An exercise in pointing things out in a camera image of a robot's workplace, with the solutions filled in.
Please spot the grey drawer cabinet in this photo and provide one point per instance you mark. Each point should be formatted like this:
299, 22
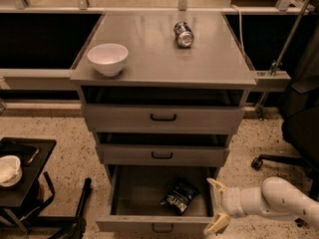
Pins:
213, 61

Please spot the black side table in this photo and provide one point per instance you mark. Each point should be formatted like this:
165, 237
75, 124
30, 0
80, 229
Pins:
14, 197

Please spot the white bowl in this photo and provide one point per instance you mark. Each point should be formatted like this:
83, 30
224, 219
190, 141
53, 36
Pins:
108, 59

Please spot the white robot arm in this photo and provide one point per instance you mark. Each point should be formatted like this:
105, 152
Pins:
275, 198

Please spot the grey middle drawer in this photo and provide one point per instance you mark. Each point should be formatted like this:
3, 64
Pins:
162, 148

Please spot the grey bottom drawer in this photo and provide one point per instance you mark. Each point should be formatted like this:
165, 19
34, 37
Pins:
135, 200

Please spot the black office chair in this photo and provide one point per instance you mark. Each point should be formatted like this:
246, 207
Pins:
299, 106

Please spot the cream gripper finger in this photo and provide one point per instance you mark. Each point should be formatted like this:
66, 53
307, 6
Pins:
219, 221
216, 184

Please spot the white cup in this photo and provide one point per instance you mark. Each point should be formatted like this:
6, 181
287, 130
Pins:
10, 170

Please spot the soda can lying down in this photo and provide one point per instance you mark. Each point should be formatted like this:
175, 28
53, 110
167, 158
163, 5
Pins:
183, 34

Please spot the blue chip bag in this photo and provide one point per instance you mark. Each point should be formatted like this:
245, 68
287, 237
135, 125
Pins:
180, 196

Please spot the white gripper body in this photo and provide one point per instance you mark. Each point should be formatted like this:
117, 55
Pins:
229, 200

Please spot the grey top drawer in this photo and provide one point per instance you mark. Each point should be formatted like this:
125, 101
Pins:
143, 109

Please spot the grey drawer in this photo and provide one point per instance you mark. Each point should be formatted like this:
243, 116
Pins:
162, 148
143, 109
135, 200

